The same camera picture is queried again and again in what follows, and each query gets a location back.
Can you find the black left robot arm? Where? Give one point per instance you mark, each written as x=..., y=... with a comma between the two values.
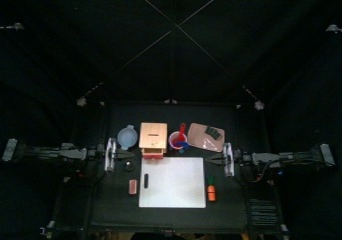
x=53, y=153

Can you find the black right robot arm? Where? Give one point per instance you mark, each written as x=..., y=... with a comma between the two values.
x=285, y=157

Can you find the pink plate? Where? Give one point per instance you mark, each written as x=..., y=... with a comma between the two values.
x=203, y=140

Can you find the dark sushi roll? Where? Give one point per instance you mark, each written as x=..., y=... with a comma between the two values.
x=212, y=132

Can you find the white cutting board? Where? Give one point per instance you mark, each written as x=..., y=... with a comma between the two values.
x=175, y=184

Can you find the small dark round object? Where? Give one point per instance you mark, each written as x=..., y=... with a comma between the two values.
x=128, y=165

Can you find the light blue plastic bowl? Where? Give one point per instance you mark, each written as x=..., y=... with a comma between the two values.
x=127, y=138

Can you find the red drawer of wooden box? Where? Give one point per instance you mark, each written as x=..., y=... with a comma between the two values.
x=152, y=154

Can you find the wooden box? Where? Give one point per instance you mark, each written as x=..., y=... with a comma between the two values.
x=154, y=135

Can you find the blue toy utensil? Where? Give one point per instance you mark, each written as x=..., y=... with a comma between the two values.
x=182, y=146

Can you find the orange toy with green end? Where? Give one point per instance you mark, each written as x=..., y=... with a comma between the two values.
x=211, y=192

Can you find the pink rectangular toy block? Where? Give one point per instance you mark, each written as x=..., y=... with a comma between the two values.
x=132, y=186

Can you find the red cup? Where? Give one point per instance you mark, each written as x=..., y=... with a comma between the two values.
x=176, y=140

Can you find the red toy spoon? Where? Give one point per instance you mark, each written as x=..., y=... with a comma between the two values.
x=182, y=129

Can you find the white label sticker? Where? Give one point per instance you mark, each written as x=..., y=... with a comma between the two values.
x=263, y=214

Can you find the grey frame clamp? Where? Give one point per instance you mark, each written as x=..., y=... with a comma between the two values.
x=259, y=105
x=82, y=101
x=16, y=26
x=333, y=28
x=170, y=101

